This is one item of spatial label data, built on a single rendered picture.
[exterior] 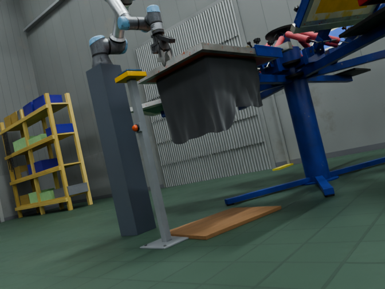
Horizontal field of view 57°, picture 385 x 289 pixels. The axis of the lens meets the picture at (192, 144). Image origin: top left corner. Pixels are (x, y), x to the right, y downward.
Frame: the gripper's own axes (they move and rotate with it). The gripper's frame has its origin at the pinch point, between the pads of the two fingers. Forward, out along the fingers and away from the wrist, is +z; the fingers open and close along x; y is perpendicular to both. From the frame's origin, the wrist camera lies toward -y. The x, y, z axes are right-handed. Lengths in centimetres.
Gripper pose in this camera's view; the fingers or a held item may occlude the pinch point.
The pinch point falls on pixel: (167, 63)
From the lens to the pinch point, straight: 209.8
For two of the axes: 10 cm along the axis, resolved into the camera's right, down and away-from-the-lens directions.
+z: 2.2, 9.7, -0.4
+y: -6.8, 1.8, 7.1
